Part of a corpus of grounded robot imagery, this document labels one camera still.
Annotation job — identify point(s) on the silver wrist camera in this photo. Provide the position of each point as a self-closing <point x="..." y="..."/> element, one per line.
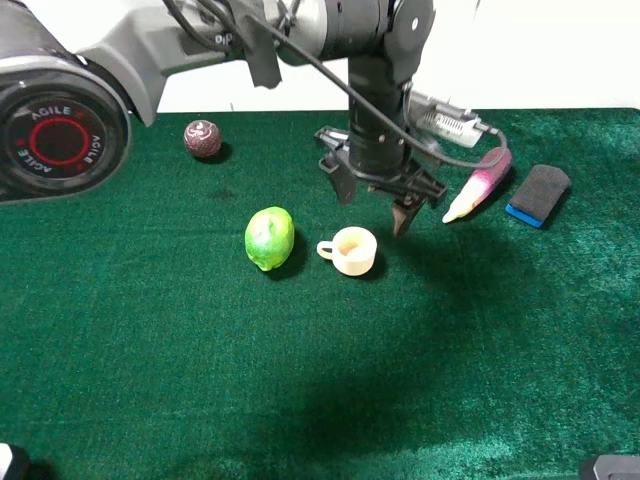
<point x="428" y="115"/>

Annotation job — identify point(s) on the black blue eraser sponge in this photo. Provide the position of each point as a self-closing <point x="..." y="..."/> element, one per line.
<point x="538" y="195"/>

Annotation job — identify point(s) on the grey object bottom right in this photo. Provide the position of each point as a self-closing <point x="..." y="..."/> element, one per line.
<point x="611" y="467"/>

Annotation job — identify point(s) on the cream ceramic cup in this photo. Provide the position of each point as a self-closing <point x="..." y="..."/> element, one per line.
<point x="352" y="251"/>

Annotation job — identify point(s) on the dark purple round fruit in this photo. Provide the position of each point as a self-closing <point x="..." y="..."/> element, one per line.
<point x="202" y="138"/>

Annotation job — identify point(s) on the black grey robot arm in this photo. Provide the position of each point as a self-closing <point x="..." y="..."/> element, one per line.
<point x="66" y="117"/>

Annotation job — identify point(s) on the green velvet table cloth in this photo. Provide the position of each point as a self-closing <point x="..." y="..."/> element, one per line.
<point x="139" y="341"/>

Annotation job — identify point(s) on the purple white toy radish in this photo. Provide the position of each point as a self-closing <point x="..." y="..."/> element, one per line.
<point x="480" y="184"/>

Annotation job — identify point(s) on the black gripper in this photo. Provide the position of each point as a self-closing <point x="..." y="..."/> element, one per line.
<point x="386" y="167"/>

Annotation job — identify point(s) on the green toy cabbage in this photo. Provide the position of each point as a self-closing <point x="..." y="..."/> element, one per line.
<point x="269" y="238"/>

